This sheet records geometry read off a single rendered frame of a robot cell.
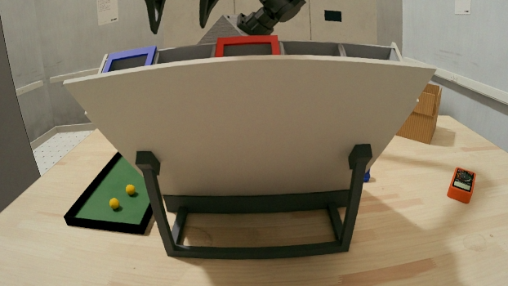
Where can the yellow marble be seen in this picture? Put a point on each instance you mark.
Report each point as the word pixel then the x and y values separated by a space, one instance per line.
pixel 130 189
pixel 114 203

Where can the green tray with black rim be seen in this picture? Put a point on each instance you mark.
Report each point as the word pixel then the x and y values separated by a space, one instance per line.
pixel 111 182

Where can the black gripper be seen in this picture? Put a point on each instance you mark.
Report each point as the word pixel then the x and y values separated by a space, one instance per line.
pixel 155 11

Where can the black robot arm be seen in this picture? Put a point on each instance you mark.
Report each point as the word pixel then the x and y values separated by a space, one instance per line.
pixel 259 23

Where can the white curved cover panel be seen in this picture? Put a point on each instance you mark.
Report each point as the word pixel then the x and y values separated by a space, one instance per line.
pixel 252 132

